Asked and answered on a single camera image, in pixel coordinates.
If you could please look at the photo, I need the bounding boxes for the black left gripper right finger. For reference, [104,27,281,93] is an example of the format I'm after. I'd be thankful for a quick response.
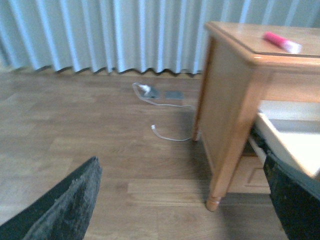
[263,152,320,240]

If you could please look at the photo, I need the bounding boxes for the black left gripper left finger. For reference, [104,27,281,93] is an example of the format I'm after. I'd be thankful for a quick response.
[0,156,102,240]

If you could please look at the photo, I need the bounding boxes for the wooden top drawer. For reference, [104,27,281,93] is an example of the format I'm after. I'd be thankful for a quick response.
[253,100,320,181]

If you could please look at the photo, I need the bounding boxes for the pink marker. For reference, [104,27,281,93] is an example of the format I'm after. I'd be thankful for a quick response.
[263,32,302,54]

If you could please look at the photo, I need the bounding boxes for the wooden nightstand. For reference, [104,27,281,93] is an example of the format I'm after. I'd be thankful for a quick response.
[192,21,320,212]

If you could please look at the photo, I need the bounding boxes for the open grey floor socket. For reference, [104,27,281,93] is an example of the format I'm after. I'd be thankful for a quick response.
[142,87,160,99]

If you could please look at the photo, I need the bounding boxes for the white floor charger plug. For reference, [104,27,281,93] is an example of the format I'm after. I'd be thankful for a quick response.
[139,84,151,95]

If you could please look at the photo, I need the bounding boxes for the closed grey floor socket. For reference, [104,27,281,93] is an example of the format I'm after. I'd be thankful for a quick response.
[164,91,184,100]

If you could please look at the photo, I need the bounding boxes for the grey pleated curtain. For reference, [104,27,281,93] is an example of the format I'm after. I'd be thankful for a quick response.
[0,0,320,74]

